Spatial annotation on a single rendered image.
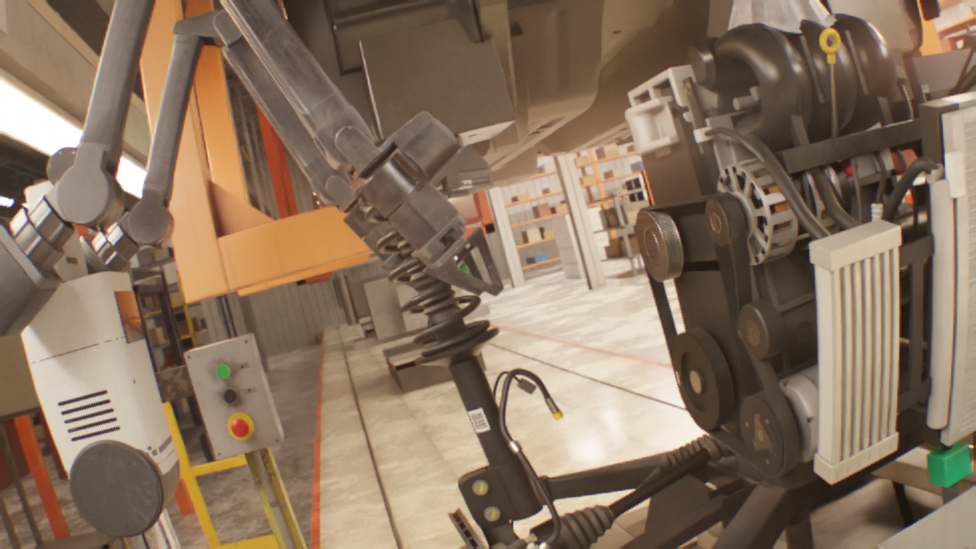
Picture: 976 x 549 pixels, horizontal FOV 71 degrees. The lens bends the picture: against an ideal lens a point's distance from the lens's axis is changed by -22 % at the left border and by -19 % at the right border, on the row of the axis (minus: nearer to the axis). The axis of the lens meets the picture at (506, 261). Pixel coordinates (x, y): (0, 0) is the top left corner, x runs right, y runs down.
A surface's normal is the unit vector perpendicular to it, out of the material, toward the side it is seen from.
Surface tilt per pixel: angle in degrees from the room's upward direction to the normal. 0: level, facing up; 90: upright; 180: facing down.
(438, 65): 90
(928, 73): 80
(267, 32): 91
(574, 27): 134
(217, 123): 90
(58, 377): 90
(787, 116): 125
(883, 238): 106
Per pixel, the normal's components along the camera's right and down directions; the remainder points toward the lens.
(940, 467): -0.94, 0.26
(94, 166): 0.23, -0.04
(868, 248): 0.27, 0.24
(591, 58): 0.33, 0.65
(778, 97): -0.40, 0.43
